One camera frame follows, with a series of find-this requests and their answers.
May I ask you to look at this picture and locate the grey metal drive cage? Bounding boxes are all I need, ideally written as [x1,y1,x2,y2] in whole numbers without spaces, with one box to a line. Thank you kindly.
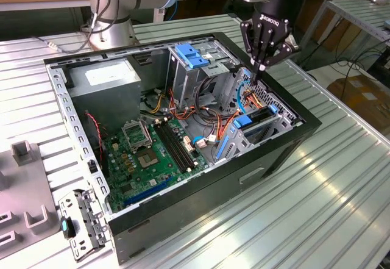
[166,41,241,111]

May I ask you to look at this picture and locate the long blue wire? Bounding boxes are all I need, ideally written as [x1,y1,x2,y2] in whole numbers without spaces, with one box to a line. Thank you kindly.
[236,79,255,116]

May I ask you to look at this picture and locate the orange red yellow power wire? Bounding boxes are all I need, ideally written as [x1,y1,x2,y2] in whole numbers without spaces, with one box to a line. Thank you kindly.
[243,89,271,111]

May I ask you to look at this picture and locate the metal socket cover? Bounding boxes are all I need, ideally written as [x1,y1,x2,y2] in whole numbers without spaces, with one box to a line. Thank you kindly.
[121,118,153,153]

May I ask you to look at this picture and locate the grey metal disk bay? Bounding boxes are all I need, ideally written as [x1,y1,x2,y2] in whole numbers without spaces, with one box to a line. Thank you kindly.
[213,106,301,165]

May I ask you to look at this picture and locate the black cable loop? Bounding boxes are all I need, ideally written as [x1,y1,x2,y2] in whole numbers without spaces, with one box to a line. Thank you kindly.
[194,76,216,111]

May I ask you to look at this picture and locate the green motherboard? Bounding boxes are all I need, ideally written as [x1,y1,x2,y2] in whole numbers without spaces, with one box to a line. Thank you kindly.
[102,118,211,213]

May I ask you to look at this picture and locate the short blue wire white plug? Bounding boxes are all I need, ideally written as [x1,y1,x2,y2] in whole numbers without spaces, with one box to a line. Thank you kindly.
[193,134,221,148]

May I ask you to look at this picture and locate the large cardboard box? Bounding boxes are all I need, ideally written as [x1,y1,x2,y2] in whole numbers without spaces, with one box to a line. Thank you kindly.
[327,73,390,132]

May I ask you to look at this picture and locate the metal slat side table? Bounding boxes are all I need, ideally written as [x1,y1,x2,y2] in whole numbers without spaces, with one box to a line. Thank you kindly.
[292,0,390,65]

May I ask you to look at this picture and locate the grey part rack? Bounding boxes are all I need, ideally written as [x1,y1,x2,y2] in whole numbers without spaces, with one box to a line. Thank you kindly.
[0,140,60,253]

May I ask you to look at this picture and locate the CPU socket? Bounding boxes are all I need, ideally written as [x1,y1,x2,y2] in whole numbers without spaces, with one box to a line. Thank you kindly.
[133,146,161,171]

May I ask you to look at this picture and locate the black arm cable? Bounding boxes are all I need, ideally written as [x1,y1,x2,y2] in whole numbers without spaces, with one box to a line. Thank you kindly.
[30,0,122,53]

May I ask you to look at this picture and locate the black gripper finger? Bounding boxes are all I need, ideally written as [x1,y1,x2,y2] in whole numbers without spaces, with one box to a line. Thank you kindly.
[257,29,301,82]
[239,21,266,82]

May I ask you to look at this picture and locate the metal slot retainer bracket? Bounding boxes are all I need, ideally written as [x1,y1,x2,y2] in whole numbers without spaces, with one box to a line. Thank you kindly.
[57,188,110,262]

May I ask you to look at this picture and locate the black latch with blue face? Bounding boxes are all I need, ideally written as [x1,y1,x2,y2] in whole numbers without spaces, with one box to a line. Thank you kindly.
[60,216,76,239]

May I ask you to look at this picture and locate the yellow orange wire bundle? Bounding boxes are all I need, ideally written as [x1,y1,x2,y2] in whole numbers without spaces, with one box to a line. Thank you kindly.
[147,93,164,114]

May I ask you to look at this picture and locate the black RAM slot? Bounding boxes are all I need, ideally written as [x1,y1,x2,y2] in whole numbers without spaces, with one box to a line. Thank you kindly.
[165,120,196,168]
[161,121,192,170]
[154,124,185,174]
[157,123,188,172]

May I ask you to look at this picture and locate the blue plastic drive latch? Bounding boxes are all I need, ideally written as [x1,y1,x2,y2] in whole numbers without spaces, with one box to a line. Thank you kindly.
[175,43,211,70]

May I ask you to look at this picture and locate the orange yellow wire pair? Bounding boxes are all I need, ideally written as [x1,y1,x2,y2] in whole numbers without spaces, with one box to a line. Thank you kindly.
[216,110,239,140]

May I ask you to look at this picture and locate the red orange wire bundle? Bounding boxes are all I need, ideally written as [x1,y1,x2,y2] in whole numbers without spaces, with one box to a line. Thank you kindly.
[168,88,197,122]

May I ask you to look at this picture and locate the grey power supply box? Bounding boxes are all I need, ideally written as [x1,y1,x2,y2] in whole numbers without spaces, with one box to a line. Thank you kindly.
[66,59,143,132]

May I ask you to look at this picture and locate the black open PC case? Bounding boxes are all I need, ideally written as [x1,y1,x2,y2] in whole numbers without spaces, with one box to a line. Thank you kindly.
[43,32,323,266]

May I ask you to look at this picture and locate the blue expansion slot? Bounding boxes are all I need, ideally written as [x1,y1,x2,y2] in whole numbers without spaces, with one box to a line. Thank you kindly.
[123,176,176,207]

